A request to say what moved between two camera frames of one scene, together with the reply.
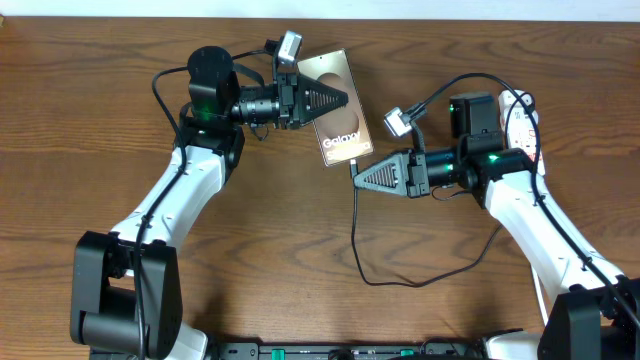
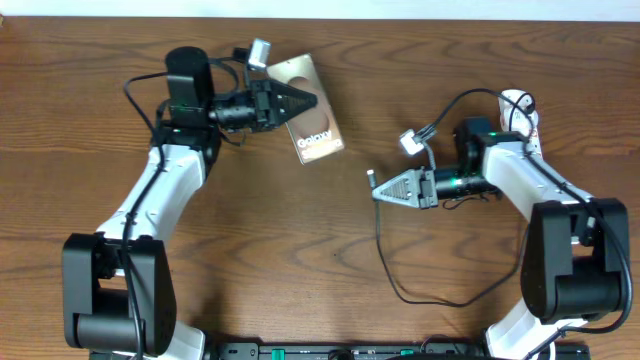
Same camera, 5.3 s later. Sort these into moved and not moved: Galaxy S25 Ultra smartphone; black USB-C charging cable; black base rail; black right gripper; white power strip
Moved: Galaxy S25 Ultra smartphone; black USB-C charging cable; black right gripper
Not moved: white power strip; black base rail
